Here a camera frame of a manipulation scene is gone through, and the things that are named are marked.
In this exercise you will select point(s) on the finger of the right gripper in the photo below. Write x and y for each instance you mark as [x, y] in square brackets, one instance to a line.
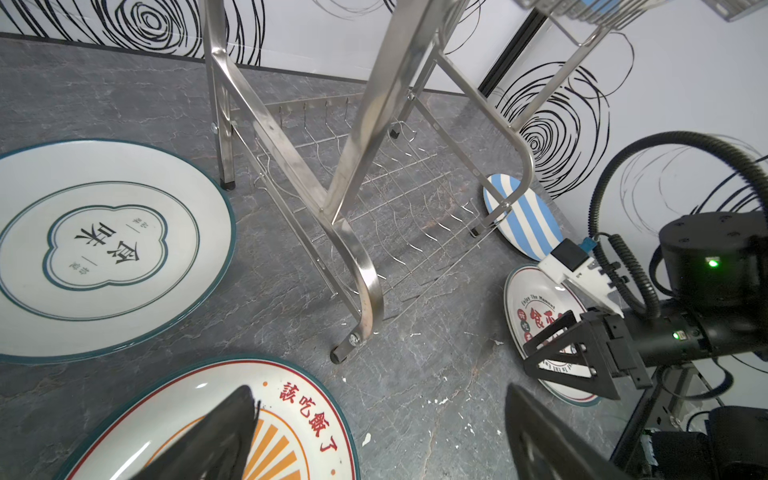
[570, 337]
[571, 381]

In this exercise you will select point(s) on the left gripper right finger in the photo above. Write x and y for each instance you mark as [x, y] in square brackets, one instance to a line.
[544, 447]

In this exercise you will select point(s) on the white plate green clover outline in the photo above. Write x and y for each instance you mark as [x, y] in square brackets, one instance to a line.
[104, 245]

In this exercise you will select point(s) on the white plate red characters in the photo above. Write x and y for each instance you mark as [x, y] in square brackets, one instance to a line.
[531, 302]

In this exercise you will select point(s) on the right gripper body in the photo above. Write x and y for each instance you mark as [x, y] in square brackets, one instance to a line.
[635, 345]

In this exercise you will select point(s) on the blue white striped plate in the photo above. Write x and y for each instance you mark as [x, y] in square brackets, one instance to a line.
[599, 7]

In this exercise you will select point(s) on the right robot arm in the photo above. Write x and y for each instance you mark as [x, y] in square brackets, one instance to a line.
[703, 296]

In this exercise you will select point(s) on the orange sunburst plate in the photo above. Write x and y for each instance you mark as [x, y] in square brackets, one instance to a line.
[301, 432]

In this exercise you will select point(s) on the far blue striped plate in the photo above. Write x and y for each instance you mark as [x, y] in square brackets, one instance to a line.
[530, 227]

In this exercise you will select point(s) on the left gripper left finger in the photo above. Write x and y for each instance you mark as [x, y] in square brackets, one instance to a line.
[217, 447]

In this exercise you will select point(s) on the stainless steel dish rack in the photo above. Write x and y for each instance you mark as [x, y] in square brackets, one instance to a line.
[413, 47]

